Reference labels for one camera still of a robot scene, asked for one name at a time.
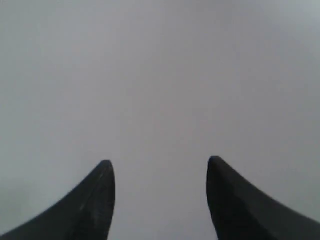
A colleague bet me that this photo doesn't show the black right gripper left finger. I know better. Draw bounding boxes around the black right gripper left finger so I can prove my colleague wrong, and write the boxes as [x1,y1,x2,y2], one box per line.
[0,160,116,240]

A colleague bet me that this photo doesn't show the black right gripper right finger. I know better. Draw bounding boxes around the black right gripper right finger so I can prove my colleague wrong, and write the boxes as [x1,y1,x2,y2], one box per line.
[206,156,320,240]

